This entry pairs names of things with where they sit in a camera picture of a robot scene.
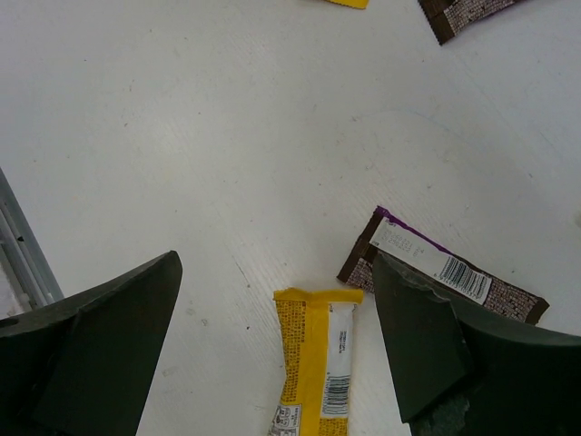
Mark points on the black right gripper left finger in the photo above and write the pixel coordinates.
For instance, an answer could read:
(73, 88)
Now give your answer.
(85, 365)

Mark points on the brown purple chocolate bar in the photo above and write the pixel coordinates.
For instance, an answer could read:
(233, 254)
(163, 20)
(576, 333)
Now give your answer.
(430, 262)

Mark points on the yellow M&M packet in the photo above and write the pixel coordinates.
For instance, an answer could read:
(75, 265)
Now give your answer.
(356, 4)

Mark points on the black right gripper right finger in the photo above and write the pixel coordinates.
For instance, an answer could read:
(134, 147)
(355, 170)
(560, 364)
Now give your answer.
(460, 369)

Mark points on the yellow snack bar near front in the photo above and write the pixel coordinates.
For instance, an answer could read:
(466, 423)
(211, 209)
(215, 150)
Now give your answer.
(317, 342)

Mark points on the aluminium table frame rail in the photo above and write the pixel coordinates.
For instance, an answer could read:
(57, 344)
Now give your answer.
(27, 281)

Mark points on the brown chocolate bar centre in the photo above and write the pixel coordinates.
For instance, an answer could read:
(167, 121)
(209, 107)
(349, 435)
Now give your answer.
(447, 18)

